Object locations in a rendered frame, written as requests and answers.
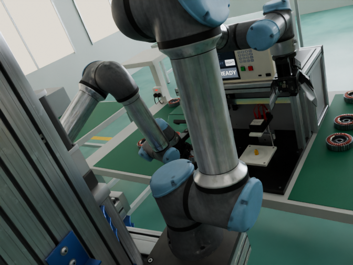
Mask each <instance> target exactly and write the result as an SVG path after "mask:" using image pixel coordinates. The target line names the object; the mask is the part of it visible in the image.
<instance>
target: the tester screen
mask: <svg viewBox="0 0 353 265"><path fill-rule="evenodd" d="M217 56H218V60H219V61H221V60H229V59H234V55H233V51H231V52H224V53H221V54H217ZM234 61H235V59H234ZM234 67H236V64H235V65H231V66H222V67H220V69H225V68H234ZM232 78H239V77H232ZM232 78H222V79H232Z"/></svg>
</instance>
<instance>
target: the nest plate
mask: <svg viewBox="0 0 353 265"><path fill-rule="evenodd" d="M255 149H257V150H258V153H259V154H258V155H255V154H254V150H255ZM276 149H277V147H273V146H257V145H248V147H247V148H246V149H245V151H244V152H243V153H242V155H241V156H240V158H239V160H241V161H243V162H245V163H246V165H255V166H264V167H266V166H267V165H268V163H269V161H270V160H271V158H272V156H273V154H274V153H275V151H276Z"/></svg>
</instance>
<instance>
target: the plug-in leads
mask: <svg viewBox="0 0 353 265"><path fill-rule="evenodd" d="M257 105H259V104H257ZM257 105H256V106H257ZM256 106H255V107H256ZM260 106H262V109H263V115H264V119H266V118H267V117H270V116H271V112H269V109H267V108H266V106H265V105H264V104H260ZM260 106H259V107H260ZM259 107H258V117H259V119H262V117H261V113H260V110H259ZM264 108H265V109H266V112H267V113H265V111H264ZM254 110H255V108H254ZM254 116H255V119H258V118H257V115H256V113H255V112H254ZM266 121H267V120H266Z"/></svg>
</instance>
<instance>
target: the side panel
mask: <svg viewBox="0 0 353 265"><path fill-rule="evenodd" d="M309 79H310V80H311V82H312V85H313V87H314V91H315V93H316V96H317V101H318V106H317V107H316V106H315V105H314V104H313V103H312V101H311V103H312V110H313V118H314V126H315V131H313V133H316V134H317V133H318V131H319V129H320V127H321V125H322V122H323V120H324V118H325V116H326V114H327V112H328V109H329V99H328V89H327V79H326V69H325V59H324V54H323V55H322V57H321V58H320V60H319V61H318V63H317V64H316V66H315V68H314V69H313V71H312V72H311V74H310V75H309Z"/></svg>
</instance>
